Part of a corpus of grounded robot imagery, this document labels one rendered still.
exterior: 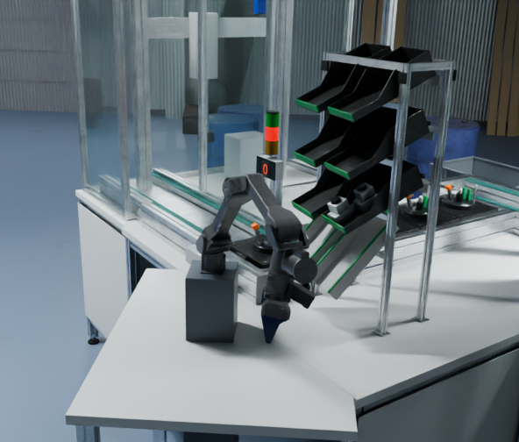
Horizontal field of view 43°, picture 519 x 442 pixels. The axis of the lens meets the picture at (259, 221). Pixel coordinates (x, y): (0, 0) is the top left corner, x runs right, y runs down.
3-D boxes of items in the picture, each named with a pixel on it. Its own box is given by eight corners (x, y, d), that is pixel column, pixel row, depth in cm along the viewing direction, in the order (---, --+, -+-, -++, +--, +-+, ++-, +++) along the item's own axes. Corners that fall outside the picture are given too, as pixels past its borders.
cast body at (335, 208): (338, 225, 193) (331, 206, 190) (330, 222, 197) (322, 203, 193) (359, 210, 196) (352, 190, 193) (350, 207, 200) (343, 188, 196)
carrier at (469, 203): (461, 222, 276) (465, 193, 272) (417, 206, 294) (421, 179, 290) (498, 212, 289) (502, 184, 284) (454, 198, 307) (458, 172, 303)
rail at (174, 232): (256, 304, 218) (256, 274, 215) (141, 225, 288) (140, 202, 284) (269, 301, 221) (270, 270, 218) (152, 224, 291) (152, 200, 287)
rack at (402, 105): (380, 337, 200) (407, 64, 174) (306, 292, 228) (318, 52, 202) (430, 320, 211) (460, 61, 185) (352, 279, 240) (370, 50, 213)
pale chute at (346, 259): (337, 300, 194) (327, 292, 192) (315, 282, 205) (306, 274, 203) (400, 228, 195) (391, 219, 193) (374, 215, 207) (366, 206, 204)
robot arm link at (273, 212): (221, 190, 169) (227, 155, 163) (251, 188, 172) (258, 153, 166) (266, 267, 149) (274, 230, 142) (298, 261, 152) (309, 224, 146)
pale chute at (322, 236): (305, 282, 206) (296, 274, 203) (286, 267, 217) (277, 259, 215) (365, 214, 207) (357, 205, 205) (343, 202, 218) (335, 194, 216)
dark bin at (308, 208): (313, 220, 200) (304, 199, 197) (293, 207, 211) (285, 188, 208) (387, 174, 206) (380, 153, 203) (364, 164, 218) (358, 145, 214)
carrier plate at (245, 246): (263, 270, 223) (263, 264, 222) (225, 247, 241) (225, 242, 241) (319, 257, 235) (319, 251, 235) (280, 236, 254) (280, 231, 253)
